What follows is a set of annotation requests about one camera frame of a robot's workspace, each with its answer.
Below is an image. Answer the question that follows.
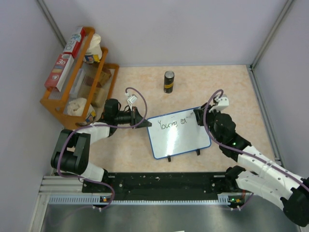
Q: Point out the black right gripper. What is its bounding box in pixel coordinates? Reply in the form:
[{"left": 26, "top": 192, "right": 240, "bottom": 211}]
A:
[{"left": 195, "top": 104, "right": 223, "bottom": 143}]

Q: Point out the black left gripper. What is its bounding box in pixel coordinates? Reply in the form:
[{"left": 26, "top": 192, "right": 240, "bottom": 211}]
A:
[{"left": 114, "top": 106, "right": 151, "bottom": 129}]

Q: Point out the blue framed whiteboard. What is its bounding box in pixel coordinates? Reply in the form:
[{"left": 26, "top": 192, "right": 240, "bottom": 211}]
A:
[{"left": 147, "top": 108, "right": 211, "bottom": 160}]

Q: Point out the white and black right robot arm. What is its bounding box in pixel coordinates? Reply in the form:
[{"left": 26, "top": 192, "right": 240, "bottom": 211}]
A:
[{"left": 193, "top": 105, "right": 309, "bottom": 227}]

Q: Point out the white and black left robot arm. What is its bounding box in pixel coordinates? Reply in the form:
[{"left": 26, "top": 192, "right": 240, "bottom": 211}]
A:
[{"left": 51, "top": 99, "right": 152, "bottom": 192}]

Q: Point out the black Schweppes can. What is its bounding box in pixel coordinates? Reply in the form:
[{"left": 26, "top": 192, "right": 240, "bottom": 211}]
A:
[{"left": 164, "top": 71, "right": 175, "bottom": 93}]

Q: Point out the tan wrapped soap block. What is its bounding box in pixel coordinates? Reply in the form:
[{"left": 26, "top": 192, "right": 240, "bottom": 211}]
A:
[{"left": 91, "top": 87, "right": 105, "bottom": 107}]

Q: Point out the brown wrapped soap block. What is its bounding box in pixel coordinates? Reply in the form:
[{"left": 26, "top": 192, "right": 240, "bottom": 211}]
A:
[{"left": 99, "top": 67, "right": 112, "bottom": 85}]

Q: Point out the orange wooden shelf rack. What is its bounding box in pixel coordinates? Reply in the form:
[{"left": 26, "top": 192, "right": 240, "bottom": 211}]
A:
[{"left": 40, "top": 27, "right": 119, "bottom": 130}]

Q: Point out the white bag lower shelf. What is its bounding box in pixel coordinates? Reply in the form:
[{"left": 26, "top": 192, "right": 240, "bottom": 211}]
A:
[{"left": 67, "top": 98, "right": 96, "bottom": 126}]

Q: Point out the clear plastic sheet pack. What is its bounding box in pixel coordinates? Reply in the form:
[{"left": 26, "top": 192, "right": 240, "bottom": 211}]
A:
[{"left": 70, "top": 68, "right": 96, "bottom": 98}]

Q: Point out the white bag with cartoon label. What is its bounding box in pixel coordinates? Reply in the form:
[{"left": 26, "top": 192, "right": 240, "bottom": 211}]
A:
[{"left": 83, "top": 33, "right": 102, "bottom": 63}]

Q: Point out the red and white foil box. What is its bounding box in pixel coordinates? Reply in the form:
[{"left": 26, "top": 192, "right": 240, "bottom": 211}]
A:
[{"left": 44, "top": 54, "right": 74, "bottom": 92}]

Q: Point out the red and white wrap box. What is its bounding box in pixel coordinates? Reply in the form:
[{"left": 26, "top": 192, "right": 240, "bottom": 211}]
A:
[{"left": 63, "top": 27, "right": 86, "bottom": 58}]

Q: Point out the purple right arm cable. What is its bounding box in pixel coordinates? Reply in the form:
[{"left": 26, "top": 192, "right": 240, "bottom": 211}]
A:
[{"left": 203, "top": 89, "right": 309, "bottom": 187}]

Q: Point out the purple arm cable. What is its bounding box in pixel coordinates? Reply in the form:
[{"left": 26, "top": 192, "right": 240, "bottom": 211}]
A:
[
  {"left": 57, "top": 87, "right": 148, "bottom": 211},
  {"left": 203, "top": 89, "right": 309, "bottom": 187}
]

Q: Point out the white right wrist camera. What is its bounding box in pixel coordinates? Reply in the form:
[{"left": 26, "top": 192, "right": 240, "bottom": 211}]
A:
[{"left": 209, "top": 94, "right": 229, "bottom": 112}]

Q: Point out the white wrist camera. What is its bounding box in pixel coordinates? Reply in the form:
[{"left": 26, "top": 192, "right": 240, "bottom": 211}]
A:
[
  {"left": 125, "top": 93, "right": 138, "bottom": 110},
  {"left": 209, "top": 94, "right": 229, "bottom": 112}
]

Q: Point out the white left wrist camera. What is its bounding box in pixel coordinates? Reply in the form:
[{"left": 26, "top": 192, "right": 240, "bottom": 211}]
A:
[{"left": 125, "top": 93, "right": 138, "bottom": 110}]

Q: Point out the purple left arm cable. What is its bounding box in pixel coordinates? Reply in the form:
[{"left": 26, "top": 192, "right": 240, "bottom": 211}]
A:
[{"left": 57, "top": 87, "right": 148, "bottom": 211}]

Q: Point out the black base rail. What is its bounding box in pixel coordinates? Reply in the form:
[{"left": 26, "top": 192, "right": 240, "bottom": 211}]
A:
[{"left": 82, "top": 172, "right": 244, "bottom": 201}]

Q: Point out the grey slotted cable duct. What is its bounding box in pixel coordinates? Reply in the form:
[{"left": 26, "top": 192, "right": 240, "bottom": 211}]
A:
[{"left": 48, "top": 195, "right": 244, "bottom": 206}]

